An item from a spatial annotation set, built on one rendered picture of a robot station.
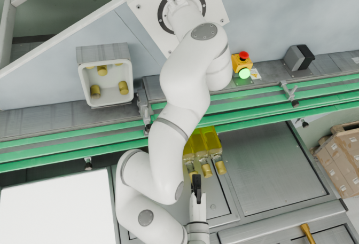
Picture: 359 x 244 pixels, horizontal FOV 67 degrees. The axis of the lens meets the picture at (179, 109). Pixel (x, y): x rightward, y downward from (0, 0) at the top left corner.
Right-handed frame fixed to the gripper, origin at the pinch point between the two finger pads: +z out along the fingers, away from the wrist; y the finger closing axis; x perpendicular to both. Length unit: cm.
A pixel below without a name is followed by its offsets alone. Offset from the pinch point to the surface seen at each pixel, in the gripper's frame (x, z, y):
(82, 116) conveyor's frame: 45, 23, 6
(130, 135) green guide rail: 25.7, 16.6, 3.4
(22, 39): 99, 93, -18
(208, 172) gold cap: -5.0, 3.8, 0.4
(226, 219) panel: -13.4, -9.9, -13.4
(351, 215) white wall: -287, 78, -318
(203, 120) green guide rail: -3.6, 24.3, 5.0
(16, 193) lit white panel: 68, -2, -12
